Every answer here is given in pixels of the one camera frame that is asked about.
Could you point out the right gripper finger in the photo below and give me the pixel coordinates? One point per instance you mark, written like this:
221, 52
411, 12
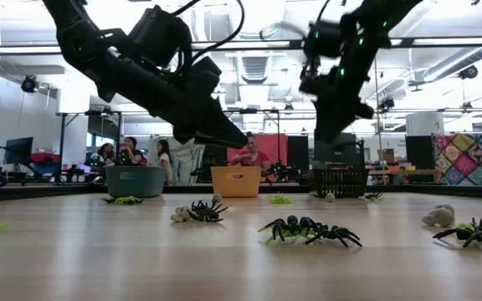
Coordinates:
328, 123
352, 119

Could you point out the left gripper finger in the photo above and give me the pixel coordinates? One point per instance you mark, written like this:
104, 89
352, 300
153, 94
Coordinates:
222, 125
199, 138

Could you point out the black plastic toy spider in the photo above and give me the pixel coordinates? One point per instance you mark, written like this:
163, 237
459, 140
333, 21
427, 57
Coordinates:
108, 200
372, 195
291, 228
206, 211
335, 235
475, 236

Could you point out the black background robot arm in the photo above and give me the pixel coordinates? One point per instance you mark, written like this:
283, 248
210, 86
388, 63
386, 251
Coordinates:
283, 171

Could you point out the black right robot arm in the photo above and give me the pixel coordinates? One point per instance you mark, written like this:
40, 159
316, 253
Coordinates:
383, 16

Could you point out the black backdrop panel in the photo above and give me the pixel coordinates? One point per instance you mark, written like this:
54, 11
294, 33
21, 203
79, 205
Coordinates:
297, 152
213, 156

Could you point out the white green patterned cloth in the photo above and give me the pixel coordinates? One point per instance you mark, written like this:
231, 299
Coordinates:
184, 156

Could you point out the large black computer monitor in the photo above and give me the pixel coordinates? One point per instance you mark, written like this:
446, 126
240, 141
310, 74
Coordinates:
335, 152

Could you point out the thin vertical pole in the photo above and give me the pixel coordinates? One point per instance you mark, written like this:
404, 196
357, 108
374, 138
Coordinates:
377, 92

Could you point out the person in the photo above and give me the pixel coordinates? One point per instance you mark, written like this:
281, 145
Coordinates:
106, 154
131, 152
164, 159
252, 156

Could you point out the brown cardboard box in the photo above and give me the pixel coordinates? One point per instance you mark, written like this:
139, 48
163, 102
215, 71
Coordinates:
387, 155

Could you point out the red cloth backdrop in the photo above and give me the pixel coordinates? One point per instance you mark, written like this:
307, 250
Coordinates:
275, 144

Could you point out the black slotted plastic basket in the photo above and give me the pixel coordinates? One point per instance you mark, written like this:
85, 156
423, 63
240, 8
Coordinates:
339, 184

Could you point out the yellow plastic bin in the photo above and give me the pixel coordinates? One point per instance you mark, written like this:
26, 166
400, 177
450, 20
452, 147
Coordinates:
236, 188

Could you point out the white round column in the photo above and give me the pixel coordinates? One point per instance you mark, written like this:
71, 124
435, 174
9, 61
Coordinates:
425, 121

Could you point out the black upright panel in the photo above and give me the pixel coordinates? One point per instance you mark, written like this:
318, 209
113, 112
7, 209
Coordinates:
418, 151

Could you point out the teal plastic bin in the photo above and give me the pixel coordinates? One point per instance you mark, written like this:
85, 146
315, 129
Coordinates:
136, 182

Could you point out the black overhead light bar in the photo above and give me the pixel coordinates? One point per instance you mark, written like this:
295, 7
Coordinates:
266, 43

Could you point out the colourful patchwork quilt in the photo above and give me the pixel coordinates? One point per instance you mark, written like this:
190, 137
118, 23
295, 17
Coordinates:
471, 159

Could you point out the small black computer monitor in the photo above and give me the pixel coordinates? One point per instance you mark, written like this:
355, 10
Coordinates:
18, 150

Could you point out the black hanging camera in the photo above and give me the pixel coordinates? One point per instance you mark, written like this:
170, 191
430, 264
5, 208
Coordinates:
29, 83
469, 72
386, 103

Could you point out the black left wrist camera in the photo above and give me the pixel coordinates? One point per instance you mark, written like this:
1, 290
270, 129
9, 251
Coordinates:
159, 35

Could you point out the black wall screen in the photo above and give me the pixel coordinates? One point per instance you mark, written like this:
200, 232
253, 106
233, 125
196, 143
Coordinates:
103, 125

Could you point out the silver ribbed ceiling duct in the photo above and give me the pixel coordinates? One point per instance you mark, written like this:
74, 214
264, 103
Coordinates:
255, 67

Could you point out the grey round ceiling duct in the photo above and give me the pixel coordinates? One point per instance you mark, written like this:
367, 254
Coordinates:
454, 62

